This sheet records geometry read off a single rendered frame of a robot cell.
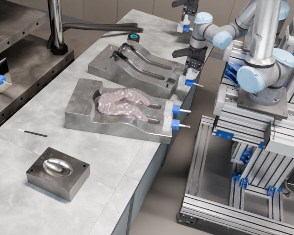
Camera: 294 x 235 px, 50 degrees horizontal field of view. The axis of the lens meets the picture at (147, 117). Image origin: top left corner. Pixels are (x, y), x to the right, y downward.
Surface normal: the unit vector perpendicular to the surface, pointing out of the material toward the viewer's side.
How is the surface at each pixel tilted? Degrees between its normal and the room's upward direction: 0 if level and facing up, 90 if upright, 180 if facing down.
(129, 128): 90
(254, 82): 97
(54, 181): 0
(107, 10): 90
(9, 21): 0
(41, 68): 0
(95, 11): 90
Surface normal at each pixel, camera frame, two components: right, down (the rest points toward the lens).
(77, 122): -0.11, 0.69
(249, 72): -0.78, 0.47
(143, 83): -0.39, 0.61
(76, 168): 0.11, -0.71
